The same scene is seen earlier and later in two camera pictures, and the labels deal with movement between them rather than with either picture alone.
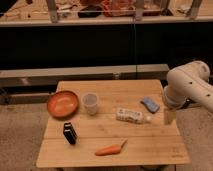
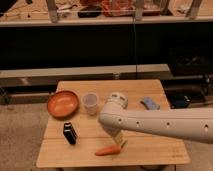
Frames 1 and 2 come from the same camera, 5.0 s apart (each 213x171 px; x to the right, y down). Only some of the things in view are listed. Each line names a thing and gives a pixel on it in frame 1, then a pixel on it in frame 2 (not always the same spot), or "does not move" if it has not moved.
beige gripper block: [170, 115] → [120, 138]
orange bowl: [63, 104] does not move
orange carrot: [111, 149] does not move
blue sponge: [151, 106] does not move
